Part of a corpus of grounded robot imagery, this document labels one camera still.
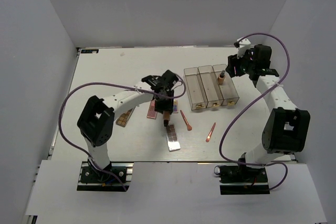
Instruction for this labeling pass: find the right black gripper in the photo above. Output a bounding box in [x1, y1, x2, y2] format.
[225, 48, 255, 78]

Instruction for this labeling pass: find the beige concealer tube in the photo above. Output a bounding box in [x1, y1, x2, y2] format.
[163, 111, 171, 127]

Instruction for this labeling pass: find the foundation bottle with pump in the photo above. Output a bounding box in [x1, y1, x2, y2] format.
[217, 70, 226, 85]

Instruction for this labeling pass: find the orange makeup brush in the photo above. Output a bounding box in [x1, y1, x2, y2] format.
[205, 123, 216, 143]

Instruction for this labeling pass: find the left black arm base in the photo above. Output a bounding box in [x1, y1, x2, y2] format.
[76, 163, 134, 192]

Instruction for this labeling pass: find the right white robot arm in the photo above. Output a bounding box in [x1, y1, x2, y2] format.
[226, 45, 310, 182]

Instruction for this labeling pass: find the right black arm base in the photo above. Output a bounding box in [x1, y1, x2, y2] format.
[214, 165, 270, 195]

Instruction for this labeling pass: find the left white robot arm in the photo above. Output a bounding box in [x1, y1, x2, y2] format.
[77, 70, 179, 182]

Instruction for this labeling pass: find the pink makeup brush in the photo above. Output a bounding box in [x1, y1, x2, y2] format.
[180, 110, 192, 131]

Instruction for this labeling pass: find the colourful square eyeshadow palette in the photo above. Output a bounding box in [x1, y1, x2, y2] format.
[173, 99, 178, 113]

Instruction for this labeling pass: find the pink blush palette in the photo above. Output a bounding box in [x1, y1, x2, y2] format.
[146, 100, 157, 120]

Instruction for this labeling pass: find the right clear organizer bin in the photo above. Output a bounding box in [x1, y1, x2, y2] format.
[213, 64, 239, 106]

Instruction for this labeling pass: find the clear organizer bin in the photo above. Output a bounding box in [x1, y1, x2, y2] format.
[213, 64, 239, 106]
[183, 67, 207, 111]
[198, 65, 223, 108]

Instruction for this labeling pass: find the left clear organizer bin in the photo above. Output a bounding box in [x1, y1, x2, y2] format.
[183, 67, 207, 111]

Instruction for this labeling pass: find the middle clear organizer bin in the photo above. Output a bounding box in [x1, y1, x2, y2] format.
[198, 65, 223, 108]

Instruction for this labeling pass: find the silver eyeshadow palette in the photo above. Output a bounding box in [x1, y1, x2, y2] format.
[165, 124, 181, 152]

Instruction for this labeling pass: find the brown eyeshadow palette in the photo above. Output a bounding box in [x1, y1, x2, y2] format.
[115, 108, 135, 127]

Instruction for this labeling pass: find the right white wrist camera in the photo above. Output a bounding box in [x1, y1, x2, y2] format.
[234, 38, 251, 59]

